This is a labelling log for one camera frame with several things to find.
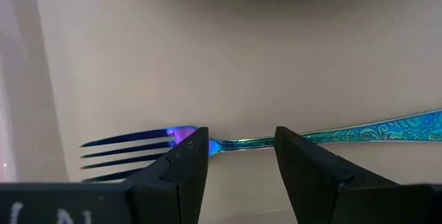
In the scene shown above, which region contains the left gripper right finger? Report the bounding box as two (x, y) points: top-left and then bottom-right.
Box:
(274, 125), (398, 224)

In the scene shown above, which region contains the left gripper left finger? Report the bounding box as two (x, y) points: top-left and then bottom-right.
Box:
(121, 126), (210, 224)

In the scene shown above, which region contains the iridescent blue fork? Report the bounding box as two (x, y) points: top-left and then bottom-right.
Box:
(79, 109), (442, 184)

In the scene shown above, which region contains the beige plastic tray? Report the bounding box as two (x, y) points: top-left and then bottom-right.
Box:
(0, 0), (442, 224)

